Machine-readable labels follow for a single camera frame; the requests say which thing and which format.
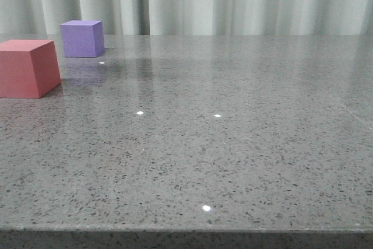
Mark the purple foam cube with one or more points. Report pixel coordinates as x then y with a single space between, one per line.
82 38

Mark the red foam cube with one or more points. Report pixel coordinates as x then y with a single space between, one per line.
29 68

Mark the pale green curtain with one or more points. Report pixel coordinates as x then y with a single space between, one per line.
192 17

